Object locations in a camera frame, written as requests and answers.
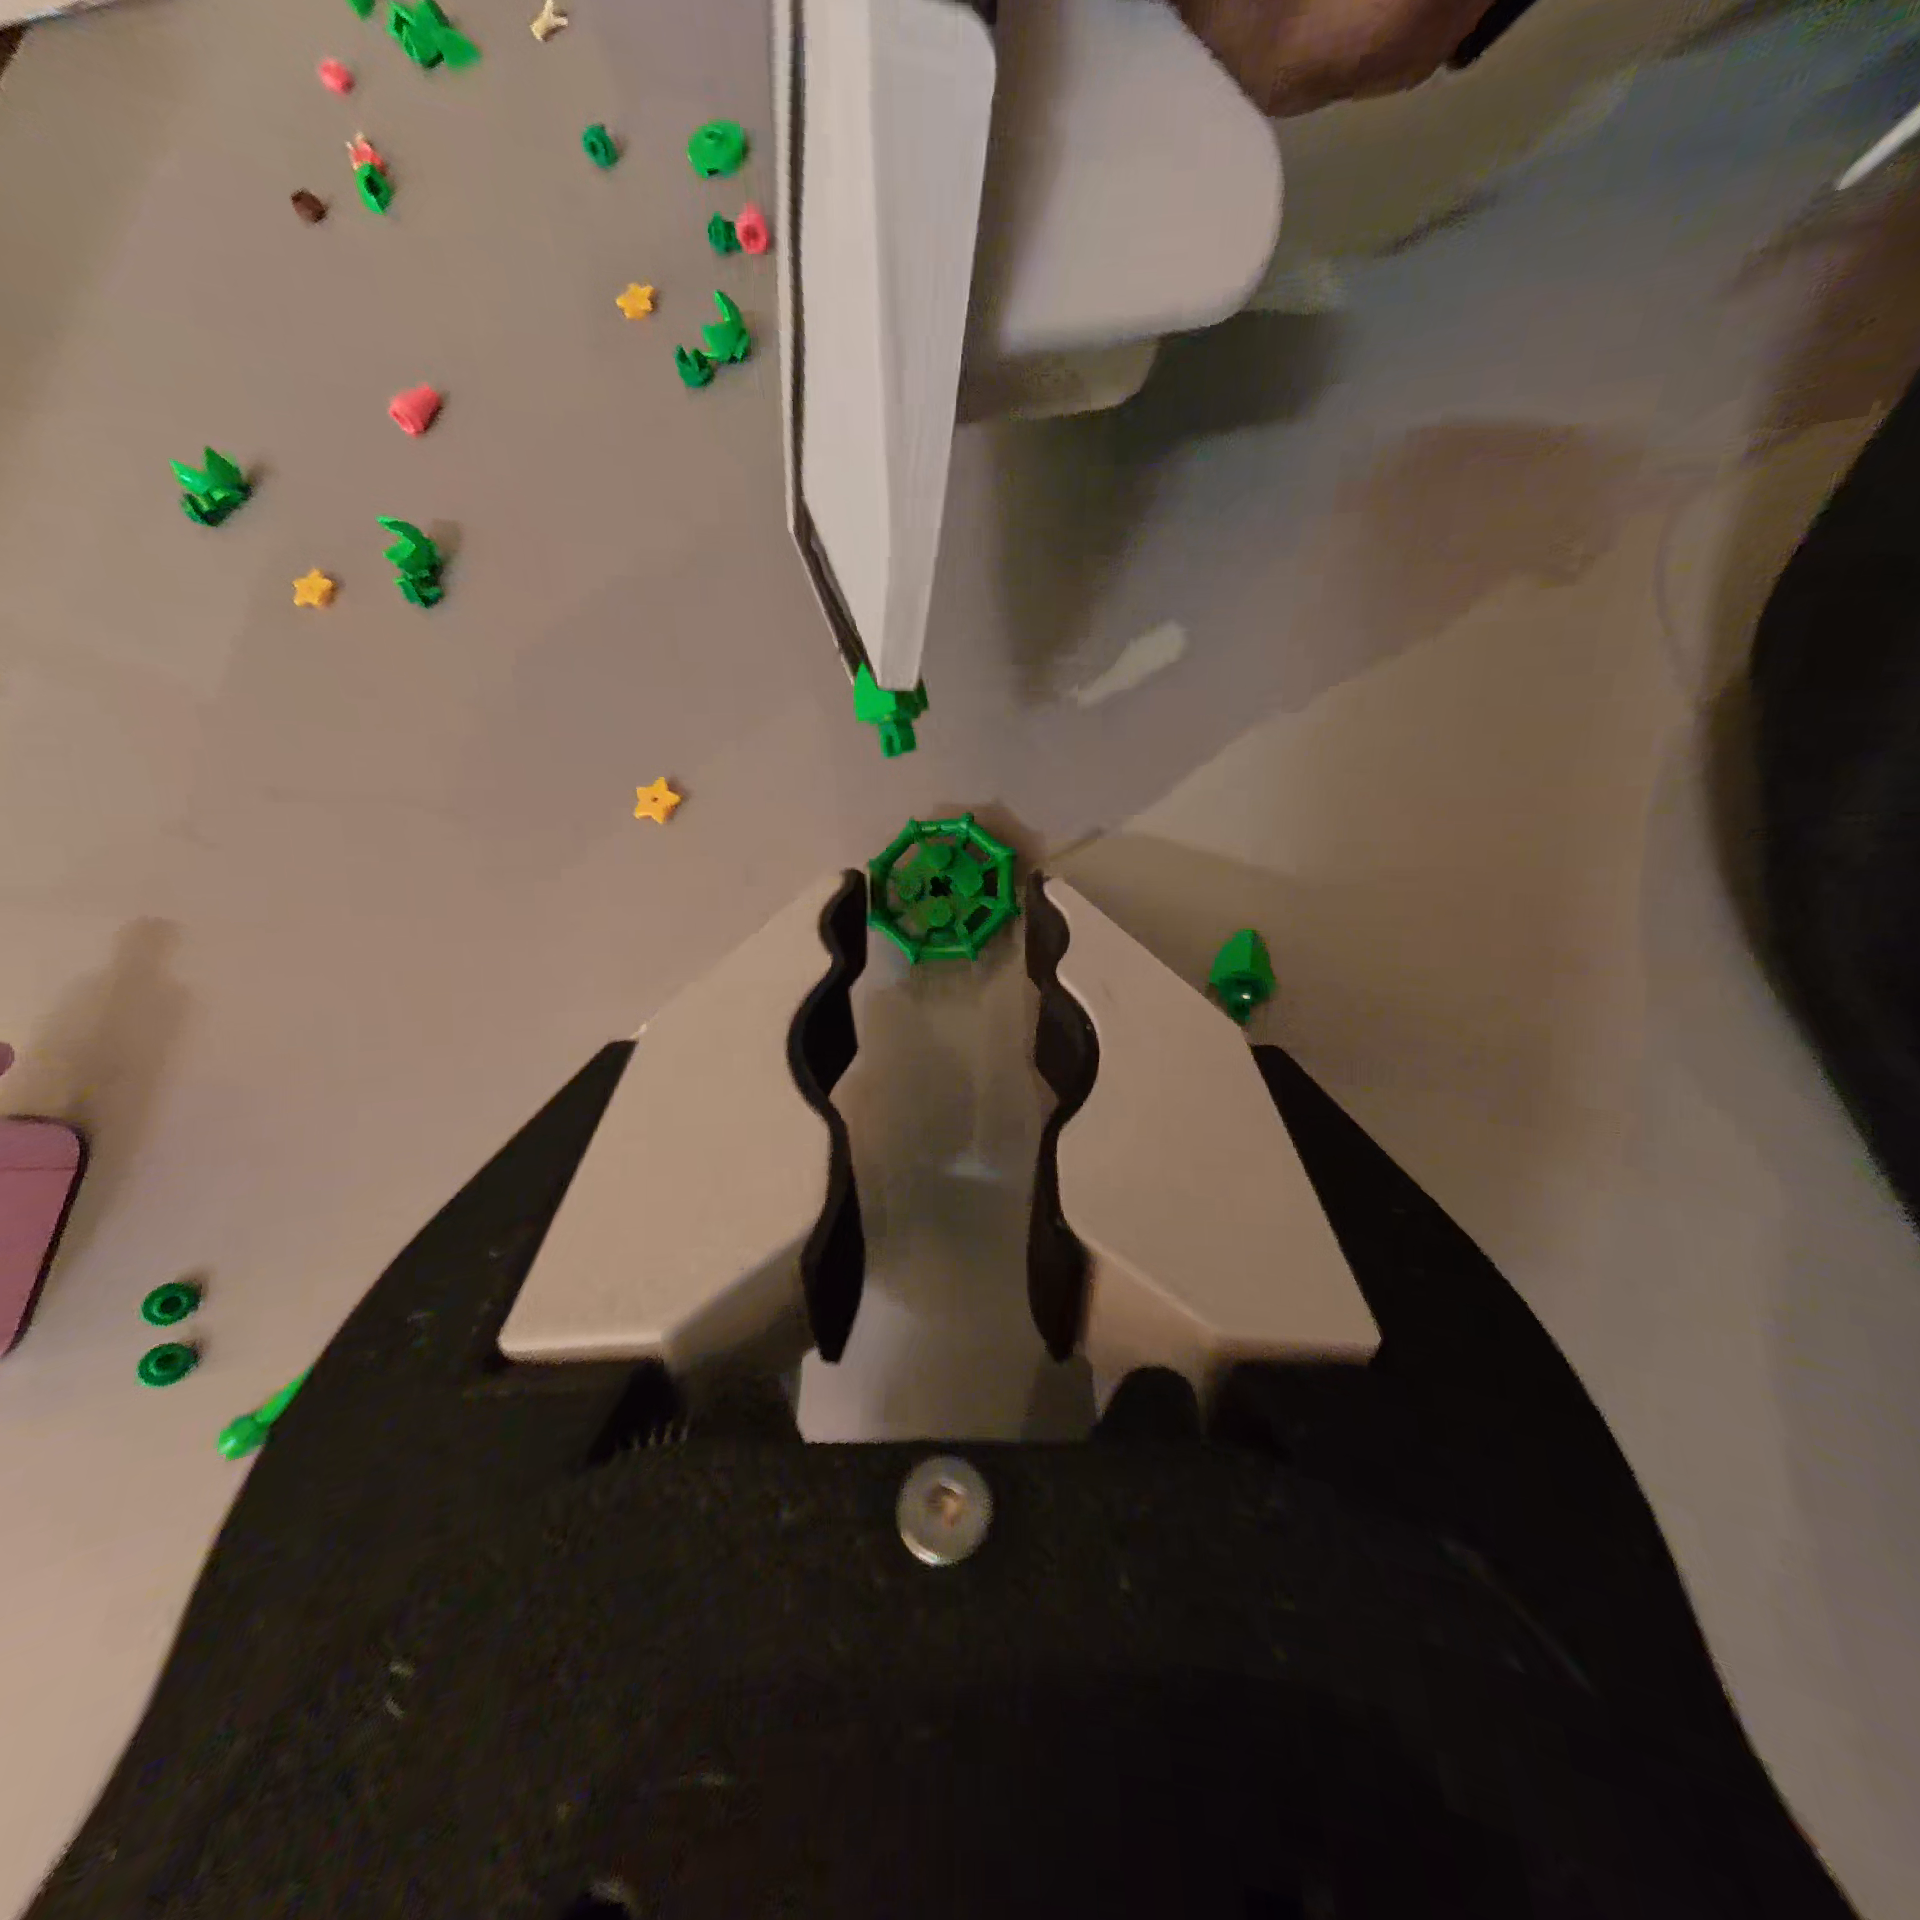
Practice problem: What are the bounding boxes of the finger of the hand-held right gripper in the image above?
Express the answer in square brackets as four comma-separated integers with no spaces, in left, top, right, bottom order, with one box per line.
[773,0,879,692]
[797,0,1001,696]

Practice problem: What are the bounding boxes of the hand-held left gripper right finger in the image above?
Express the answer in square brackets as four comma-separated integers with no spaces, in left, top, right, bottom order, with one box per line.
[1023,872,1383,1441]

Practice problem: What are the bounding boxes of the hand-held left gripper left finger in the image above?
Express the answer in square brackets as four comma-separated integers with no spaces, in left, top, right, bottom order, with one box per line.
[499,871,874,1441]

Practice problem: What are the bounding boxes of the green toy web disc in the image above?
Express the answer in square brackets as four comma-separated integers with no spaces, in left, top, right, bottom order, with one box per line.
[863,814,1021,964]

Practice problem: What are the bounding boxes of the person's right hand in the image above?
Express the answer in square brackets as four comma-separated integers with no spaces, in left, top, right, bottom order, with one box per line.
[1182,0,1469,119]

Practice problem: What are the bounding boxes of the green toy stalk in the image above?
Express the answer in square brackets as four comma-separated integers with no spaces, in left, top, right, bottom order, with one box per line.
[214,1367,313,1465]

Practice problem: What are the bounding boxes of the pink plastic toy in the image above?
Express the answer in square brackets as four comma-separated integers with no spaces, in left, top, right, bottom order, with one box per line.
[0,1041,90,1359]

